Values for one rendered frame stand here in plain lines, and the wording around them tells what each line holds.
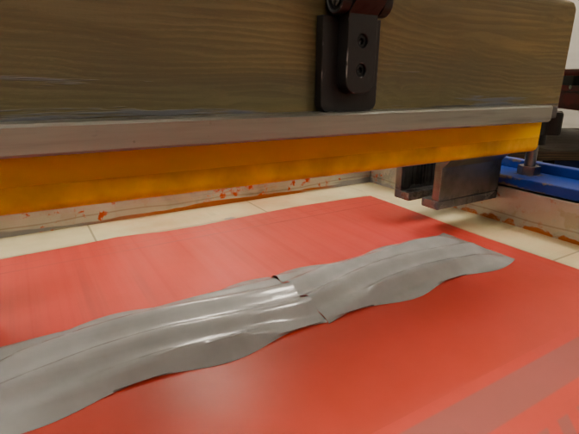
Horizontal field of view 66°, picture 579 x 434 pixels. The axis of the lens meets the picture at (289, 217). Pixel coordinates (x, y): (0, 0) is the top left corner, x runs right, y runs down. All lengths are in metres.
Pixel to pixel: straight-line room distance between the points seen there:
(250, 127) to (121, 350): 0.13
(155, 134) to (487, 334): 0.20
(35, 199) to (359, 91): 0.14
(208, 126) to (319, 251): 0.21
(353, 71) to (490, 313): 0.17
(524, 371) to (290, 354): 0.11
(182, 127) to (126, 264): 0.20
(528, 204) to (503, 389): 0.25
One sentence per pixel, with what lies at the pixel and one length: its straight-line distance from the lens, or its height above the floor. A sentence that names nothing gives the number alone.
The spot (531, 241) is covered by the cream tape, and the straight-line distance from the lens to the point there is 0.43.
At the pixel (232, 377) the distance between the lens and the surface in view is 0.22.
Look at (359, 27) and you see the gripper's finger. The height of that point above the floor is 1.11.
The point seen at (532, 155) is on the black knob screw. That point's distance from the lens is 0.48.
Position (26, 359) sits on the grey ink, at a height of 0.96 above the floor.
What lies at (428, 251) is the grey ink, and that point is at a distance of 0.36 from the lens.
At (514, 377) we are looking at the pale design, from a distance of 0.25.
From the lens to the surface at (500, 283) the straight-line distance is 0.34.
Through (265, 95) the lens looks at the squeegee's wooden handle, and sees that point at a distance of 0.20.
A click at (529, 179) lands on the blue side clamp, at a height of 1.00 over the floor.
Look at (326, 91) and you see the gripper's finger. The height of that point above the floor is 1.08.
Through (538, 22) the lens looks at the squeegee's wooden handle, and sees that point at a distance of 0.33.
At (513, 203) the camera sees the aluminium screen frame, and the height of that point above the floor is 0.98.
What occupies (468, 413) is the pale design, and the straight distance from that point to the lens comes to 0.22.
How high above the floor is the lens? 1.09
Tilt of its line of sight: 18 degrees down
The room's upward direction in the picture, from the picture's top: straight up
